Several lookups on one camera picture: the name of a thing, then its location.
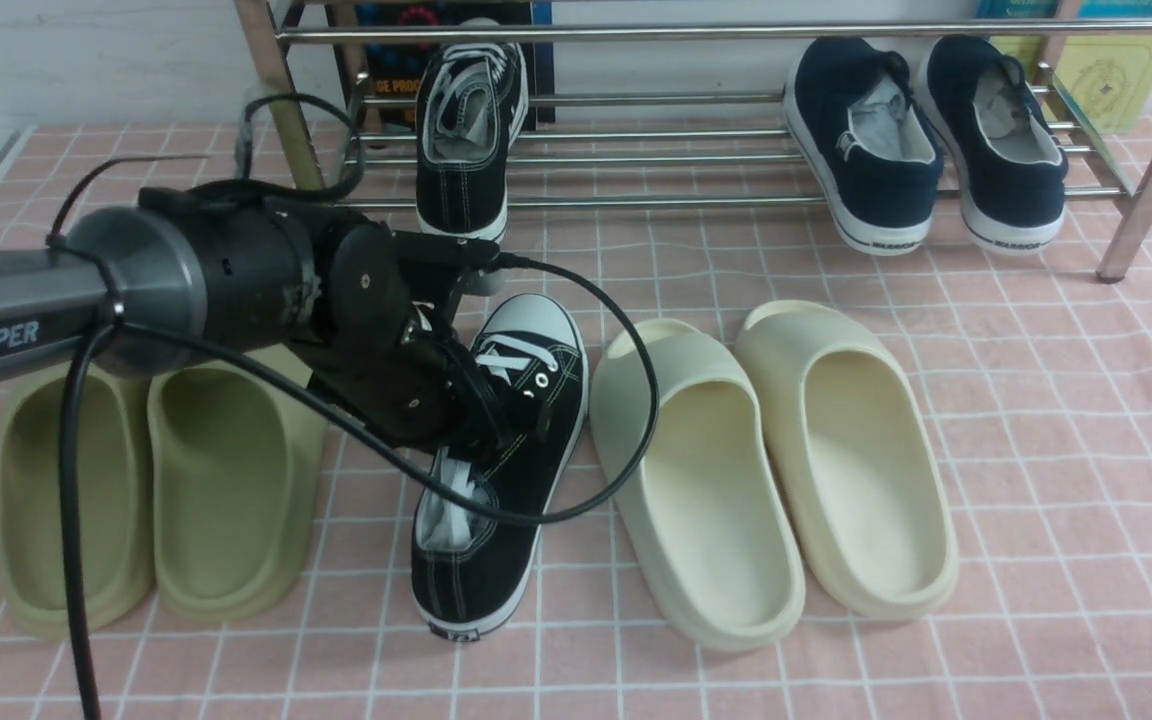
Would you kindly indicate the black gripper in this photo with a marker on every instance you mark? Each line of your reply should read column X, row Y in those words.
column 381, row 344

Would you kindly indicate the black canvas sneaker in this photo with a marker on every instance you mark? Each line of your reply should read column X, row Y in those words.
column 471, row 107
column 469, row 573

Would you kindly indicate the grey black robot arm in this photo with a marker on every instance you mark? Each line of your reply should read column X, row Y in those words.
column 237, row 272

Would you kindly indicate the navy left slip-on shoe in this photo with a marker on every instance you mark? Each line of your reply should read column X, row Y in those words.
column 851, row 109

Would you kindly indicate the navy slip-on shoe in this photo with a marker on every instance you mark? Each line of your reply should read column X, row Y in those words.
column 1010, row 169
column 851, row 109

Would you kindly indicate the navy right slip-on shoe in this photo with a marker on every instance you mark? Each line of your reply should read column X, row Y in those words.
column 1010, row 169

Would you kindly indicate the metal shoe rack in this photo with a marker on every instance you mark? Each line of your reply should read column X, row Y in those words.
column 271, row 29

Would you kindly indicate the green right slipper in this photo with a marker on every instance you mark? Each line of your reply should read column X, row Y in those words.
column 237, row 463

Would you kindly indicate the black image processing book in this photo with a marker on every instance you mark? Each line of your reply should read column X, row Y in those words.
column 393, row 70

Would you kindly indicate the cream left slipper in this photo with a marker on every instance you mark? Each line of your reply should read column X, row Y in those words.
column 702, row 508

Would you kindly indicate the cream slipper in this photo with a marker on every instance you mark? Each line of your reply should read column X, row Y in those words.
column 702, row 508
column 849, row 446

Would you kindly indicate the cream right slipper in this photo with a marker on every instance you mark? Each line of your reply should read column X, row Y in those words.
column 849, row 446

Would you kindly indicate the pink checkered tablecloth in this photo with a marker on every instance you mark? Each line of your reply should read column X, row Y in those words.
column 1035, row 382

